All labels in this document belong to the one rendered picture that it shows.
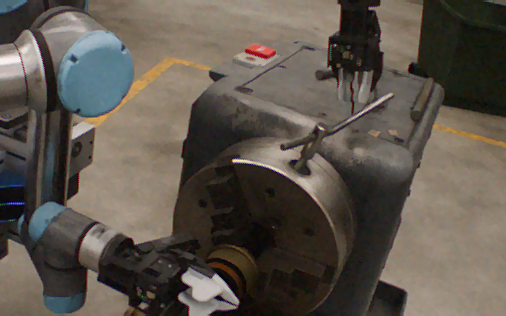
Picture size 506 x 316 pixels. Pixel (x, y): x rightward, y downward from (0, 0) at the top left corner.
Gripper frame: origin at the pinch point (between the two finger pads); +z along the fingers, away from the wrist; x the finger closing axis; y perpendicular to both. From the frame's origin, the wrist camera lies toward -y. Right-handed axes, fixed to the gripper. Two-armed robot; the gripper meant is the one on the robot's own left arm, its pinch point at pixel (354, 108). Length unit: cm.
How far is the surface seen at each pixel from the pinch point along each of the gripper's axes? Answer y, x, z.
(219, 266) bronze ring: 31.9, -11.6, 17.5
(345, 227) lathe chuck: 13.6, 3.2, 16.7
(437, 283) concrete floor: -161, 15, 135
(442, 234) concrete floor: -211, 11, 134
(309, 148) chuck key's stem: 15.2, -3.4, 2.9
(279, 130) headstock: 1.9, -13.4, 5.7
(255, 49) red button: -29.8, -31.4, -1.8
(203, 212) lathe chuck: 18.5, -21.0, 16.6
